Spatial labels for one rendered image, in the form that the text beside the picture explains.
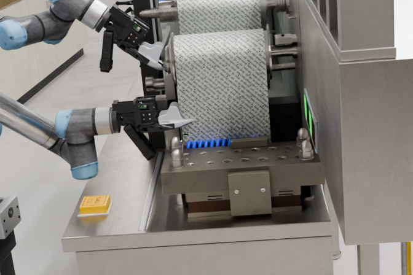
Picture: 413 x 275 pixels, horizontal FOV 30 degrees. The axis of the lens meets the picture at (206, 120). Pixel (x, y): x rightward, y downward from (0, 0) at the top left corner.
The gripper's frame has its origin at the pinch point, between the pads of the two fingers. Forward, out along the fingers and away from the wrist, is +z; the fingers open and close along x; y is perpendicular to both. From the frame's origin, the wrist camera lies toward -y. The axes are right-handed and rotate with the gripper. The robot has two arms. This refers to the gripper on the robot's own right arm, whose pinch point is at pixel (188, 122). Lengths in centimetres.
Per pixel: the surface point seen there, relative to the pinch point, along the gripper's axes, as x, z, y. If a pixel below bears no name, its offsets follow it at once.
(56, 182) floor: 232, -103, -109
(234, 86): -0.3, 12.9, 8.9
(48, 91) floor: 443, -157, -110
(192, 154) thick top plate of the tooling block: -9.0, 0.7, -6.0
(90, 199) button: -9.2, -27.4, -16.5
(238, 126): -0.2, 13.2, -2.0
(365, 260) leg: 13, 48, -52
